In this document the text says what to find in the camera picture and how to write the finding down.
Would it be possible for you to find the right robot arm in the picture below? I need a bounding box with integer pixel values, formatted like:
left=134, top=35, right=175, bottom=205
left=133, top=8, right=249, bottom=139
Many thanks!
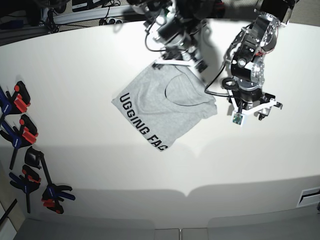
left=128, top=0, right=215, bottom=73

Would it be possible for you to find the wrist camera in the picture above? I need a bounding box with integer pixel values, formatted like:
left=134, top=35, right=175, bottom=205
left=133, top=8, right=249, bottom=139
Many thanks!
left=231, top=111, right=246, bottom=127
left=195, top=59, right=208, bottom=73

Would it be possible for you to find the aluminium frame rail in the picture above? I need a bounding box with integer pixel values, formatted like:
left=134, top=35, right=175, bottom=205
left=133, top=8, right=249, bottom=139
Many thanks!
left=0, top=4, right=145, bottom=46

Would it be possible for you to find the top blue bar clamp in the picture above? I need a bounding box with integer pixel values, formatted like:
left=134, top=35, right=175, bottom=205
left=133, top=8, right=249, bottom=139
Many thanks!
left=0, top=80, right=31, bottom=124

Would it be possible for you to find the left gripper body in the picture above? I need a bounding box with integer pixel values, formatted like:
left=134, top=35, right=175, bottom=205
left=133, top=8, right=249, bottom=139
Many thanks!
left=227, top=88, right=283, bottom=117

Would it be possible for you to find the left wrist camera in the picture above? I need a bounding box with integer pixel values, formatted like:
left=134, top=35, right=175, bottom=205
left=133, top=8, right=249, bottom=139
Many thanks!
left=231, top=111, right=246, bottom=127

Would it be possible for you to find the black strip at edge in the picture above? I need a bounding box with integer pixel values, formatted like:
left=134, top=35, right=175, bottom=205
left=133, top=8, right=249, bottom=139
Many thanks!
left=0, top=199, right=18, bottom=225

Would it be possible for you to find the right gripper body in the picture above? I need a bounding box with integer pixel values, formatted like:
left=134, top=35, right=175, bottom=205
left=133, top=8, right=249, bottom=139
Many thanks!
left=152, top=45, right=204, bottom=69

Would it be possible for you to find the grey T-shirt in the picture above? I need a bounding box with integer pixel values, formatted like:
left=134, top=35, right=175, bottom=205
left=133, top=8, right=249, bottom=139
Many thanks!
left=112, top=65, right=218, bottom=152

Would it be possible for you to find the lower left blue clamp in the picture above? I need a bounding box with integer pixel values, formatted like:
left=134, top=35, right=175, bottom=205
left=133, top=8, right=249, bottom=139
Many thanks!
left=9, top=164, right=42, bottom=214

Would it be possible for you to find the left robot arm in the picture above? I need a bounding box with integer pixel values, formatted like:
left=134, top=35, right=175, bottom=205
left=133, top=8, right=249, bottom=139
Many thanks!
left=222, top=0, right=297, bottom=125

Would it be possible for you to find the blue bar clamp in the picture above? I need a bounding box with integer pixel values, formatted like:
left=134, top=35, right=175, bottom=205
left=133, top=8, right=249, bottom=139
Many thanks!
left=0, top=80, right=31, bottom=124
left=0, top=114, right=38, bottom=170

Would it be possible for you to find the blue box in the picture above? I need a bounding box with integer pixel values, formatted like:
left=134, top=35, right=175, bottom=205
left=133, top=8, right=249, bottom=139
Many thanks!
left=0, top=20, right=25, bottom=30

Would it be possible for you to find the long black bar clamp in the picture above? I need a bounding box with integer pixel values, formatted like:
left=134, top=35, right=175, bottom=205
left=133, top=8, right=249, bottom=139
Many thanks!
left=24, top=146, right=76, bottom=215

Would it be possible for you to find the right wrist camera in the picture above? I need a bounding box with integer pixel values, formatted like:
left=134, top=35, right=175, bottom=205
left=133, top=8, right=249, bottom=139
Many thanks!
left=195, top=59, right=208, bottom=73

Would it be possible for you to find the black power strip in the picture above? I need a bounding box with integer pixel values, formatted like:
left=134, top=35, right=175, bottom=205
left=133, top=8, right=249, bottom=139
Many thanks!
left=98, top=17, right=123, bottom=26

